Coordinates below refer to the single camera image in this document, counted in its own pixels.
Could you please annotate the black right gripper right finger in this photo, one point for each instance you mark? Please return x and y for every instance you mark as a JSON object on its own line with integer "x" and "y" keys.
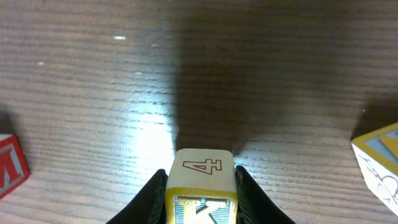
{"x": 254, "y": 206}

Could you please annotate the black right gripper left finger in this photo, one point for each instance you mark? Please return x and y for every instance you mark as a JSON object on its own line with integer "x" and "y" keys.
{"x": 148, "y": 206}

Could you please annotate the yellow K block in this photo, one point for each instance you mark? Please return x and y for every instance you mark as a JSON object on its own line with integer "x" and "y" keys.
{"x": 201, "y": 187}

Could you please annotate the yellow M airplane block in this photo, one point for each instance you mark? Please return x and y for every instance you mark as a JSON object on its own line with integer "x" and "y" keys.
{"x": 376, "y": 153}

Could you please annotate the red A block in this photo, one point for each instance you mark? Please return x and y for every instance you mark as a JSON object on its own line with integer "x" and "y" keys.
{"x": 14, "y": 169}

